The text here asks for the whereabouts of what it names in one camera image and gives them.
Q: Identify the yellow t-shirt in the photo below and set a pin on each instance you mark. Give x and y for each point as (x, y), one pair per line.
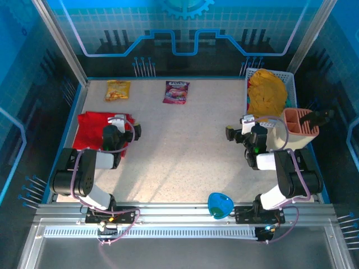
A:
(265, 93)

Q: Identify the folded red t-shirt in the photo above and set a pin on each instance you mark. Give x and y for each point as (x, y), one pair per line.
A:
(91, 130)

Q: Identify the pink cream utensil holder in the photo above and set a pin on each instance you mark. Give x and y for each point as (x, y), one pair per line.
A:
(291, 137)

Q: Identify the yellow snack bag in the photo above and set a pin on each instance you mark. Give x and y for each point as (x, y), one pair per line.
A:
(117, 91)

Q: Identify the purple candy bag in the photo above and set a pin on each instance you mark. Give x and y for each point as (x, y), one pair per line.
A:
(176, 92)

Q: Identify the black knife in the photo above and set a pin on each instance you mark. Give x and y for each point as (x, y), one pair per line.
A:
(326, 113)
(310, 119)

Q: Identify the white plastic basket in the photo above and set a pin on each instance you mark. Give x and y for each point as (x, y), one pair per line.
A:
(290, 84)

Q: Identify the blue rounded plastic disc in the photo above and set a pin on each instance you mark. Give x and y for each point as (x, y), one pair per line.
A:
(220, 204)

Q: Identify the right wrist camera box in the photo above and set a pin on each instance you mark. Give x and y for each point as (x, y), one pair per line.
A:
(247, 126)

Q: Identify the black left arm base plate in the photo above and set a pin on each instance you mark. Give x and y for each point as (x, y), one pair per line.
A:
(126, 214)

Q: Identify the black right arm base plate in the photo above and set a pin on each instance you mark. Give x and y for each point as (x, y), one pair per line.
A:
(244, 215)

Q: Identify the aluminium mounting rail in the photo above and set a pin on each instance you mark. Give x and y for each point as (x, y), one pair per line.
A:
(174, 211)

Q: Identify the aluminium frame post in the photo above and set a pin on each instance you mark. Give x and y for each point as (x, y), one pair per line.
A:
(310, 36)
(60, 42)

